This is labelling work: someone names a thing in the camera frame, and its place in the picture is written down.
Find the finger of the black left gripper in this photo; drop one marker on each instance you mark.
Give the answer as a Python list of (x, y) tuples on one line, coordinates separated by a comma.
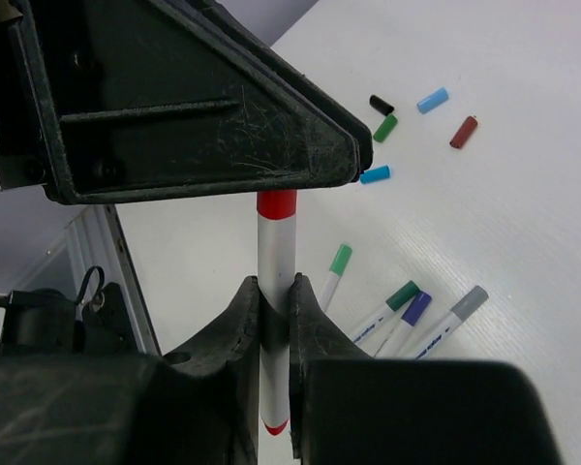
[(137, 101)]

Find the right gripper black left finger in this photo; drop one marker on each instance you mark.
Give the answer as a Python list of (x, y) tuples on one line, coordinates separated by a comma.
[(199, 404)]

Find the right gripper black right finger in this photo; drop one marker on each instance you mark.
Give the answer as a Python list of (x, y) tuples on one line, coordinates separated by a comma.
[(349, 408)]

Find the dark green cap marker pen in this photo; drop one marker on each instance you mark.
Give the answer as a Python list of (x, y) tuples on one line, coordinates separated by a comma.
[(381, 315)]

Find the dark blue cap marker pen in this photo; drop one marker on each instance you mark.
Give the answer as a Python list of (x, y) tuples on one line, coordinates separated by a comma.
[(402, 331)]

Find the grey cap marker pen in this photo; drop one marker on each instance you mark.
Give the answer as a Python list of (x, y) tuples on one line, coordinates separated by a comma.
[(431, 340)]

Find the light green cap marker pen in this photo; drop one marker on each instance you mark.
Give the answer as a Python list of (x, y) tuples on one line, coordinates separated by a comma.
[(334, 275)]

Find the red cap marker pen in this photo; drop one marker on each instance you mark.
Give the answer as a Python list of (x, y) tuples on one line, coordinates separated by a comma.
[(276, 270)]

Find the medium blue pen cap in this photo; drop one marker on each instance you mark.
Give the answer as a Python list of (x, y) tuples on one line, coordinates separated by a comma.
[(375, 175)]

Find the black pen cap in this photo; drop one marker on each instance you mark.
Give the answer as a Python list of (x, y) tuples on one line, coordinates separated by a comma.
[(380, 105)]

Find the green pen cap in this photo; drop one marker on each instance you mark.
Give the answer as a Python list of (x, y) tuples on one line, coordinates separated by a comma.
[(385, 129)]

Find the brown pen cap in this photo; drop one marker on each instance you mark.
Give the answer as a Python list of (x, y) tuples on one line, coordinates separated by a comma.
[(465, 131)]

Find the light blue pen cap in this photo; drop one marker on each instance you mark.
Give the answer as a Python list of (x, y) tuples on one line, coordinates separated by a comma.
[(432, 101)]

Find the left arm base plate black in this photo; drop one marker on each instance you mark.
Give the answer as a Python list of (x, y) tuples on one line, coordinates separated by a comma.
[(45, 322)]

